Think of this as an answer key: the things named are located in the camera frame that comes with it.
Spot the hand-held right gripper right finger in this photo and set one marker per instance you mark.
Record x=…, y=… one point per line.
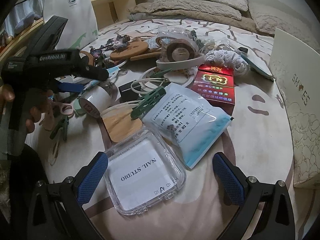
x=228, y=180

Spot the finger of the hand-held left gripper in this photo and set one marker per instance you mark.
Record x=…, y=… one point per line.
x=71, y=87
x=95, y=71

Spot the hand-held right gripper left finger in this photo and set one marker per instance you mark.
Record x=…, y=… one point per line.
x=91, y=177

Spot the clear tape roll red core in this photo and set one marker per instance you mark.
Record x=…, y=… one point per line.
x=96, y=98

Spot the clear plastic nail box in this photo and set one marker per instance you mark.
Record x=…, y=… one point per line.
x=142, y=172

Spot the white blue medicine sachet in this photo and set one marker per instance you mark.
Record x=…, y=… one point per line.
x=180, y=120

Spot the white shoe box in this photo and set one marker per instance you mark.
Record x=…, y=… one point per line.
x=300, y=110

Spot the person's left forearm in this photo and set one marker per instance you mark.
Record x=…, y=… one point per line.
x=25, y=175

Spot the person's left hand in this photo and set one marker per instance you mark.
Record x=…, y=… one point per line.
x=37, y=116

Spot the mint green tape roll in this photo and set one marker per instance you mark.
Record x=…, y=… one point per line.
x=78, y=107

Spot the panda cork coaster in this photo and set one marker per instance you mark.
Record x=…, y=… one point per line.
x=83, y=53

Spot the pink plastic clip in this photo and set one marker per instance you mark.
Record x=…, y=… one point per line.
x=65, y=108

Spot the small black box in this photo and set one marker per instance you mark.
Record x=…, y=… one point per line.
x=125, y=91

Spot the purple plush toy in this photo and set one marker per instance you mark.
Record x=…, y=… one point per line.
x=27, y=23

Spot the round cork coaster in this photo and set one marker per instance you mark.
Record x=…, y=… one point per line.
x=130, y=51

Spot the green clothes peg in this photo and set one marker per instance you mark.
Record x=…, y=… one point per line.
x=61, y=127
x=147, y=101
x=160, y=73

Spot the white zip tie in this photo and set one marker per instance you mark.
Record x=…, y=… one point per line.
x=135, y=88

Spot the wooden square card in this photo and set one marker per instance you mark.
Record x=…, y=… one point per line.
x=117, y=127

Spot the white tote bag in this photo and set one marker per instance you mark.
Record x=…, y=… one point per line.
x=70, y=12

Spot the small white printed sachet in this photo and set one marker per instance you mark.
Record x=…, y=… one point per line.
x=151, y=43

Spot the wooden headboard shelf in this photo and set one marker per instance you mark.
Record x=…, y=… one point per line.
x=112, y=7

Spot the clear plastic bag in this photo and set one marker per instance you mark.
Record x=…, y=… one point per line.
x=180, y=31

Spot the wide white tape roll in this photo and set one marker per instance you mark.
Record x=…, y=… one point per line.
x=190, y=63

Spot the red cigarette pack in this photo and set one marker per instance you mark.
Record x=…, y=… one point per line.
x=215, y=85

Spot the beige textured blanket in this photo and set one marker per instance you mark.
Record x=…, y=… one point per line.
x=187, y=8

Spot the green white crumpled packet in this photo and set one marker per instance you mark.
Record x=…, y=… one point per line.
x=207, y=46

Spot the blue face mask packet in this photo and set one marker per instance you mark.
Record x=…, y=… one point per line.
x=260, y=67

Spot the white crochet piece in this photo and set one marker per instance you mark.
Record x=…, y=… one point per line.
x=225, y=60

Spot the black charger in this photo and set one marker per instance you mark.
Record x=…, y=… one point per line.
x=243, y=50

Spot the brown duvet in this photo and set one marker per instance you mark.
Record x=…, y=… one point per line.
x=250, y=26

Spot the beige textured pillow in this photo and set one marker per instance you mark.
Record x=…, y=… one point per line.
x=275, y=20

